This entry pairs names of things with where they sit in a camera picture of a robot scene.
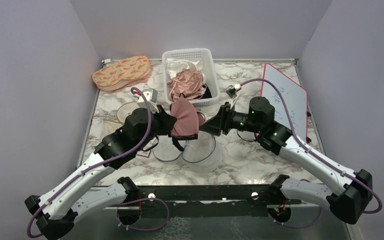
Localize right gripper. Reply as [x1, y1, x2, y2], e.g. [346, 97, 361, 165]
[199, 102, 262, 137]

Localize dusty pink padded bra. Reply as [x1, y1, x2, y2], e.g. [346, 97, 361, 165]
[170, 97, 205, 152]

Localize white mesh laundry bag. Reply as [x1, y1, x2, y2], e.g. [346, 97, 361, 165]
[151, 131, 223, 173]

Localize pink lace bra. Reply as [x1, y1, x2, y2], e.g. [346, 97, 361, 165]
[167, 69, 205, 102]

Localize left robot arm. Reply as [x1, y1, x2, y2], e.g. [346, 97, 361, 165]
[24, 105, 177, 240]

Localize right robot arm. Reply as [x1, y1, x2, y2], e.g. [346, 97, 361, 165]
[199, 96, 374, 225]

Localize black garment in basket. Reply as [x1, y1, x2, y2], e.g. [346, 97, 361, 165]
[201, 84, 212, 99]

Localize red white small box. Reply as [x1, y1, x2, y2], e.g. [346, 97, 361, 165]
[136, 150, 151, 158]

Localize embroidery hoop with cloth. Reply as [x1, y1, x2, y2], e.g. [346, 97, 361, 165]
[103, 101, 139, 125]

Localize white satin garment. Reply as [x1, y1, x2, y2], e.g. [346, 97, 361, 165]
[165, 58, 204, 80]

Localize carrot pattern pouch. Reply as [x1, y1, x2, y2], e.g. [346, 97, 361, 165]
[91, 55, 152, 92]

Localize white plastic basket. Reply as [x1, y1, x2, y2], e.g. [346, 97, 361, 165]
[162, 48, 221, 107]

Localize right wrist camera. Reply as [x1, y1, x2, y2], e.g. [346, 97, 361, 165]
[225, 84, 242, 110]

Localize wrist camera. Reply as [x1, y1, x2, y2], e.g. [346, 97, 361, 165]
[136, 88, 158, 112]
[225, 84, 242, 110]

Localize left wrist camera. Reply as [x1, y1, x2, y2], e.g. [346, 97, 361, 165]
[136, 88, 158, 112]

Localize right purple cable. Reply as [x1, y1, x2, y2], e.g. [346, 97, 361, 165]
[240, 78, 383, 215]

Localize purple cable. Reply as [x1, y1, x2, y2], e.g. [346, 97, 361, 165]
[240, 78, 383, 215]
[26, 86, 154, 239]

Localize white wall plug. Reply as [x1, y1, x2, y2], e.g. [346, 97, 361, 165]
[101, 58, 112, 65]

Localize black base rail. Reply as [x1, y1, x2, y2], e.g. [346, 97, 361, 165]
[105, 184, 302, 220]

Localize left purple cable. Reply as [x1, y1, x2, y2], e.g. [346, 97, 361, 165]
[26, 86, 154, 239]

